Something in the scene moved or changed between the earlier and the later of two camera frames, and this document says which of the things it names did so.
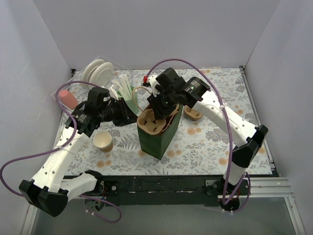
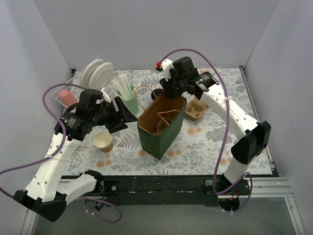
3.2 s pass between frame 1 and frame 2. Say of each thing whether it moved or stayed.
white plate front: stayed
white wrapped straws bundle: stayed
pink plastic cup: stayed
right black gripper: moved
